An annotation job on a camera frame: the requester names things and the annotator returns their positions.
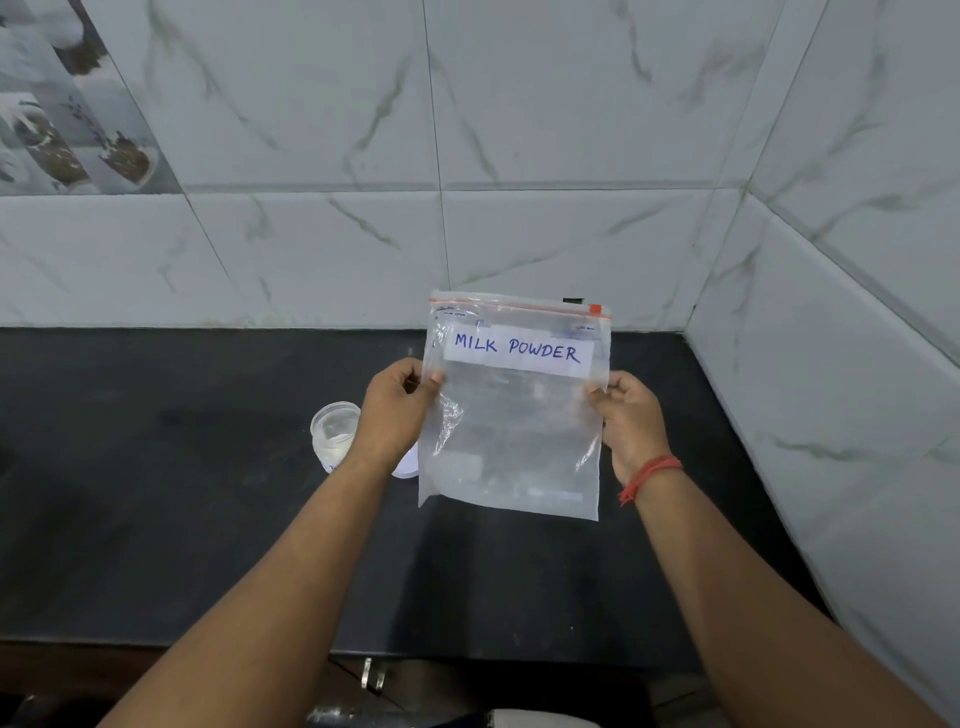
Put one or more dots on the person's left hand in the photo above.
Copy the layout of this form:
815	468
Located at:
394	420

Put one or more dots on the person's right hand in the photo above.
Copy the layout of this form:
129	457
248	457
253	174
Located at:
634	427

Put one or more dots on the white jar lid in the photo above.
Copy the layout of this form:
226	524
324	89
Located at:
407	465

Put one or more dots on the small clear plastic jar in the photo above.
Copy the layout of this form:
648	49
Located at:
330	424

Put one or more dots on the clear milk powder zip bag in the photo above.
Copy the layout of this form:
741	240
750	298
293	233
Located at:
517	435

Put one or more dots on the person's right forearm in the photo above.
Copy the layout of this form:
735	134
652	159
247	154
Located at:
750	615

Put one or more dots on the person's left forearm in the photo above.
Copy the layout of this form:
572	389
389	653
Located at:
262	607

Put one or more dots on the red thread wristband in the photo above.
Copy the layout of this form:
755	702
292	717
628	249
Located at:
651	474

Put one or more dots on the white and black mesh shirt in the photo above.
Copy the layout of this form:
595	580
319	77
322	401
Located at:
570	721

